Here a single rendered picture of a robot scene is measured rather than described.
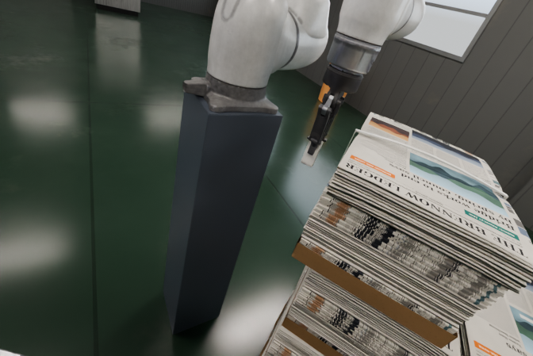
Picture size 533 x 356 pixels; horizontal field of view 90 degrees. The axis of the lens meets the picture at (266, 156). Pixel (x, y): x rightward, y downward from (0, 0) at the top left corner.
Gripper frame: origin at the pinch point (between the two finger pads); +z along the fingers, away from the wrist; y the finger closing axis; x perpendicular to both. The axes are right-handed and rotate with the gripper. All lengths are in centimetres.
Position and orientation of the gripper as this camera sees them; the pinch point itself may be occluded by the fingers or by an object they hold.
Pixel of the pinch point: (312, 151)
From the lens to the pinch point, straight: 65.3
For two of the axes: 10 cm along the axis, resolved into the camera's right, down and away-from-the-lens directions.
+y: 4.5, -3.7, 8.1
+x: -8.6, -4.4, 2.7
